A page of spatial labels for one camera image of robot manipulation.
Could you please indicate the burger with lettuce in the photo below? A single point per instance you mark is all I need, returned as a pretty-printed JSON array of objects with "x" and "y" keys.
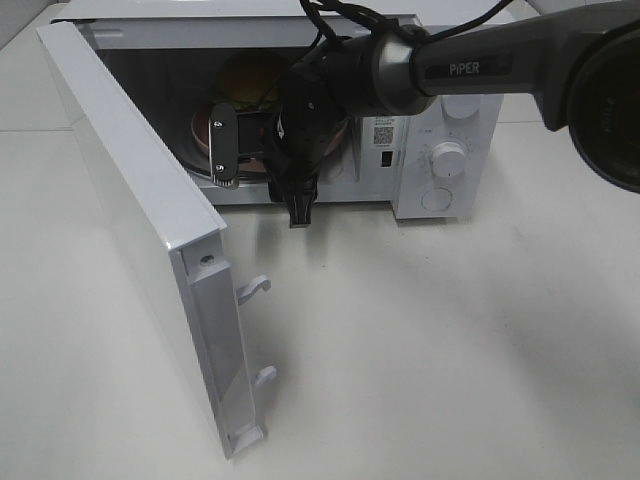
[{"x": 248, "y": 80}]

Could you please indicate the white microwave oven body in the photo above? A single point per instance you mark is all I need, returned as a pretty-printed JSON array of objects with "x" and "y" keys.
[{"x": 146, "y": 74}]

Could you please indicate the white microwave door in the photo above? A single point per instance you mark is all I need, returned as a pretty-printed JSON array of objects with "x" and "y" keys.
[{"x": 170, "y": 237}]

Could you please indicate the white microwave knob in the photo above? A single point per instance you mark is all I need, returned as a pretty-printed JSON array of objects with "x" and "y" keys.
[
  {"x": 460, "y": 107},
  {"x": 448, "y": 159}
]

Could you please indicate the pink plate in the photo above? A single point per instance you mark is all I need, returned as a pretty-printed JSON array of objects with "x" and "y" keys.
[{"x": 284, "y": 144}]

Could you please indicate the glass microwave turntable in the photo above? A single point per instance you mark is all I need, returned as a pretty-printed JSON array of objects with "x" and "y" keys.
[{"x": 193, "y": 152}]

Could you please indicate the round door release button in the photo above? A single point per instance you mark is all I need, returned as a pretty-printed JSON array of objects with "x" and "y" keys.
[{"x": 438, "y": 199}]

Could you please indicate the white warning label sticker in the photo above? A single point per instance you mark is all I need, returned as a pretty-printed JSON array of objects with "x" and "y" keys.
[{"x": 383, "y": 132}]

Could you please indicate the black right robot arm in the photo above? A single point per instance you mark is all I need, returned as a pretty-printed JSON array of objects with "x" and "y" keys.
[{"x": 581, "y": 66}]

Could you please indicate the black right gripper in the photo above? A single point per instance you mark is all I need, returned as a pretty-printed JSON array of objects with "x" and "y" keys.
[{"x": 290, "y": 145}]

